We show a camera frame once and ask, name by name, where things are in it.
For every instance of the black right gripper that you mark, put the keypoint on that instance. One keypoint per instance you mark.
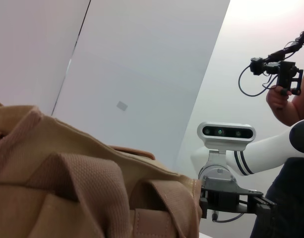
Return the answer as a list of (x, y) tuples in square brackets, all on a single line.
[(223, 198)]

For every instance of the black handheld teleoperation device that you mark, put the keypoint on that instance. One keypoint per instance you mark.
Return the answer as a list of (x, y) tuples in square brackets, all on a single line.
[(285, 74)]

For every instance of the khaki canvas food bag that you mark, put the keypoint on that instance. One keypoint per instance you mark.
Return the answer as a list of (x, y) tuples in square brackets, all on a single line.
[(79, 193)]

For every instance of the person's bare forearm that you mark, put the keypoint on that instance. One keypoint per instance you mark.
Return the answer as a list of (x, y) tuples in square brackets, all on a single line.
[(289, 111)]

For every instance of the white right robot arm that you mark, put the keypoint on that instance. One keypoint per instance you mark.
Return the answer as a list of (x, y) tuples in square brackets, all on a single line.
[(265, 151)]

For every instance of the person's bare hand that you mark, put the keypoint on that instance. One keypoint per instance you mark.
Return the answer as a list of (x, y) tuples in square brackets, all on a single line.
[(277, 98)]

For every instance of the person's dark trousers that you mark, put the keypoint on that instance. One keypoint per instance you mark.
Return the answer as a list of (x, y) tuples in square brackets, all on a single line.
[(290, 210)]

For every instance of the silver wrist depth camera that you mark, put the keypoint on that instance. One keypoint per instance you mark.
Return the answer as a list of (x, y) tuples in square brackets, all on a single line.
[(226, 132)]

